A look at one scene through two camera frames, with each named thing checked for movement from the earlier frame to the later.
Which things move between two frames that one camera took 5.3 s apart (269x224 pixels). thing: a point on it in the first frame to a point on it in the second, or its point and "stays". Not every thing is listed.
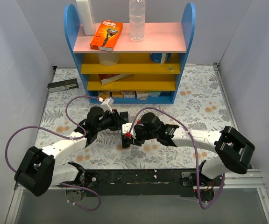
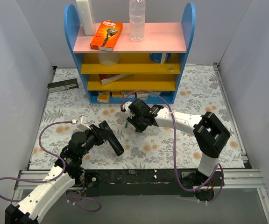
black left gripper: [116, 119] to [103, 134]
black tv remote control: [124, 115] to [113, 141]
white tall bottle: [86, 17] stays
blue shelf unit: [141, 72] stays
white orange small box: [142, 95] stays
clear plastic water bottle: [137, 17] stays
